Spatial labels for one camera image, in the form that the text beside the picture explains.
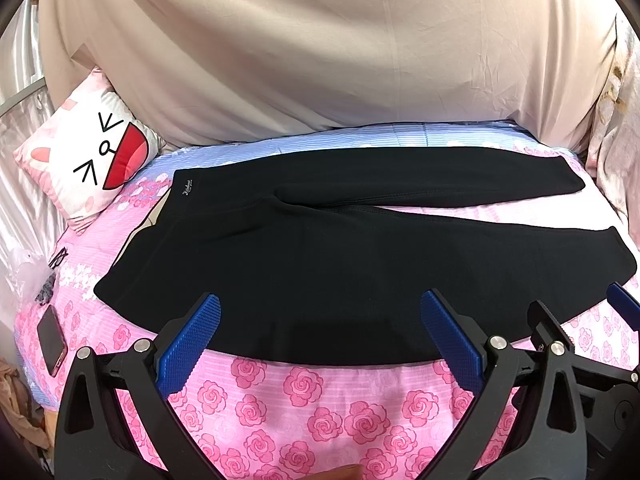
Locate black pants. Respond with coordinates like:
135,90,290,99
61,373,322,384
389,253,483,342
94,148,637,366

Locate black smartphone red case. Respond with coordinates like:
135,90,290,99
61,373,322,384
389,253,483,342
37,306,68,377

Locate tan crumpled cloth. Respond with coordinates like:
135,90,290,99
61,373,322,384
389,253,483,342
0,359,51,458

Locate pink rose bed sheet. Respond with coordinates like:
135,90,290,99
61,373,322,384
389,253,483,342
14,122,639,479

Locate floral cream quilt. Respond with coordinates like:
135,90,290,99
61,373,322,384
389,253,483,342
586,13,640,242

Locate clear plastic bag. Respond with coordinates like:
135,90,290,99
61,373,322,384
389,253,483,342
10,252,58,306

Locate silver satin curtain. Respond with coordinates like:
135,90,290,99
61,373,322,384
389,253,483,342
1,0,66,310

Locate white cat face pillow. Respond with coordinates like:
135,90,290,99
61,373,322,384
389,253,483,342
13,67,164,233

